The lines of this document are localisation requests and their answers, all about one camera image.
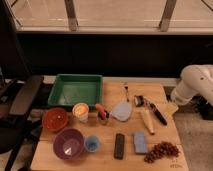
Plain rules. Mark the red-brown bowl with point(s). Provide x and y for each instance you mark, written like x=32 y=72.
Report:
x=54 y=119

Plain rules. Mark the blue sponge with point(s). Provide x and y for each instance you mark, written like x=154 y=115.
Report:
x=139 y=143

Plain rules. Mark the small blue cup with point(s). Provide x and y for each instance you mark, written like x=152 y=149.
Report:
x=92 y=143

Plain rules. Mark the white cup with orange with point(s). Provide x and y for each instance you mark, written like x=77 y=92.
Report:
x=81 y=111

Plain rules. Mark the purple bowl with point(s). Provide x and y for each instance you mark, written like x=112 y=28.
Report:
x=68 y=144

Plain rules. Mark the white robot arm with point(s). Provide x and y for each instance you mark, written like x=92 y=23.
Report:
x=195 y=79

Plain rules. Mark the bunch of red grapes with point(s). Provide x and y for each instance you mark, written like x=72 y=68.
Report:
x=160 y=150

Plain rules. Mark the black office chair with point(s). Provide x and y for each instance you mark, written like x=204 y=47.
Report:
x=15 y=126

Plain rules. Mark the black eraser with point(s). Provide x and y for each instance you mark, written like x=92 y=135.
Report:
x=119 y=146

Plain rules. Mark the green plastic tray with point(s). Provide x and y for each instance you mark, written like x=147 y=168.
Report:
x=70 y=89

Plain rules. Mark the red handled tool in cup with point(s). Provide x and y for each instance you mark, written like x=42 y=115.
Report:
x=103 y=115

